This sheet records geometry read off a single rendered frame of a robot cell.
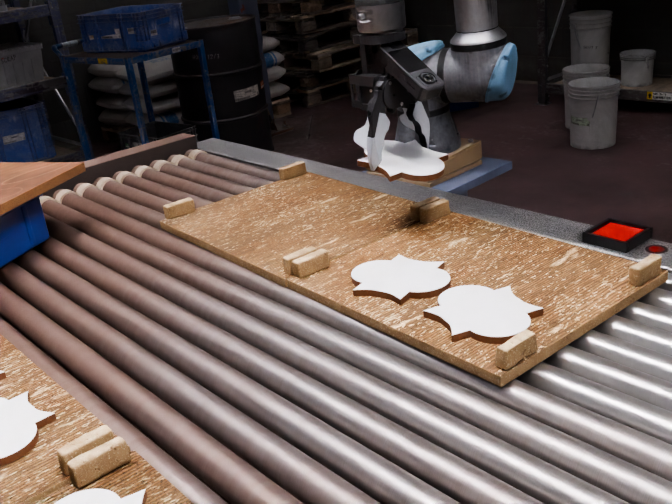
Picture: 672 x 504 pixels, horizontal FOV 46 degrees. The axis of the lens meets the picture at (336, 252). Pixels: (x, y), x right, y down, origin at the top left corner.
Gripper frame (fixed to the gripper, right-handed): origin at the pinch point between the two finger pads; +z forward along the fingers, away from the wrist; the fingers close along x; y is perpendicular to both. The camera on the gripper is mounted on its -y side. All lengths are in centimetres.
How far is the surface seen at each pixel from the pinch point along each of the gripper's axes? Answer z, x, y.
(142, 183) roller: 13, 14, 73
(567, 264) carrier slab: 12.3, -3.2, -29.0
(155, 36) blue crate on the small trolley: 10, -116, 319
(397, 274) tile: 10.9, 15.6, -13.8
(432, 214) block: 10.6, -3.9, -1.7
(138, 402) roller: 13, 56, -11
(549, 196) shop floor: 105, -229, 146
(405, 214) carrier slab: 11.9, -3.7, 4.8
